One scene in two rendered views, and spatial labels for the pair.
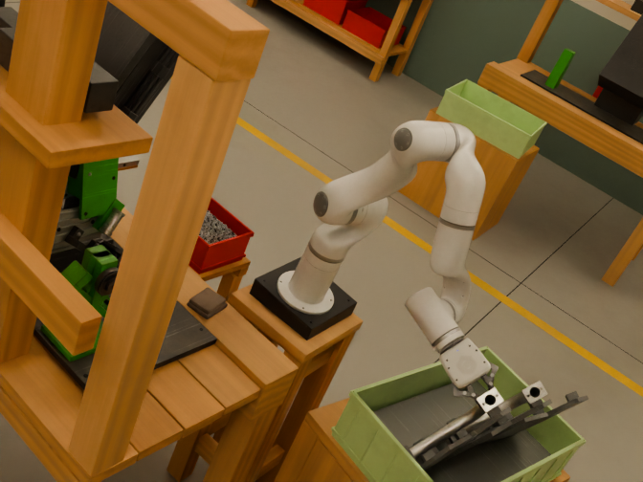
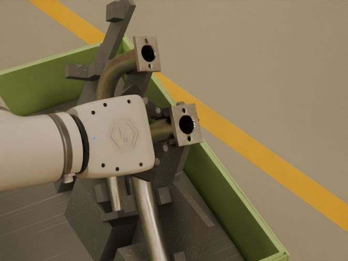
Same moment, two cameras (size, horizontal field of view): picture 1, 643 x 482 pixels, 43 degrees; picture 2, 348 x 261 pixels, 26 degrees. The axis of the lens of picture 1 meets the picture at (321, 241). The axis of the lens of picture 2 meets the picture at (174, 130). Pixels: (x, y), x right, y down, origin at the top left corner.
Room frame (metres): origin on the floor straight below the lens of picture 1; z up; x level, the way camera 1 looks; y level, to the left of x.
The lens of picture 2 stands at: (1.34, 0.14, 1.89)
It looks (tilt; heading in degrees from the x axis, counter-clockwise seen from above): 44 degrees down; 295
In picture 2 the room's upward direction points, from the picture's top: straight up
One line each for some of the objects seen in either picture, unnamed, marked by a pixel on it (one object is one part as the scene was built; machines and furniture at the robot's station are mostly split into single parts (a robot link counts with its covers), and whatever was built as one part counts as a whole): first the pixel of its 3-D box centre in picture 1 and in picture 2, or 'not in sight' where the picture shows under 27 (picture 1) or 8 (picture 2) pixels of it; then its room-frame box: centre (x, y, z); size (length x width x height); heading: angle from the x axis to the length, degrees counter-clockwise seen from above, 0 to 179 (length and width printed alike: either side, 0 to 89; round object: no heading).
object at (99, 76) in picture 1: (81, 79); not in sight; (1.52, 0.59, 1.59); 0.15 x 0.07 x 0.07; 61
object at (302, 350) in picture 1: (297, 311); not in sight; (2.14, -0.02, 0.83); 0.32 x 0.32 x 0.04; 64
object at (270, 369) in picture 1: (114, 241); not in sight; (2.10, 0.60, 0.82); 1.50 x 0.14 x 0.15; 61
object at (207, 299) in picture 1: (208, 302); not in sight; (1.89, 0.23, 0.91); 0.10 x 0.08 x 0.03; 161
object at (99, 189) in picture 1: (92, 173); not in sight; (1.88, 0.65, 1.17); 0.13 x 0.12 x 0.20; 61
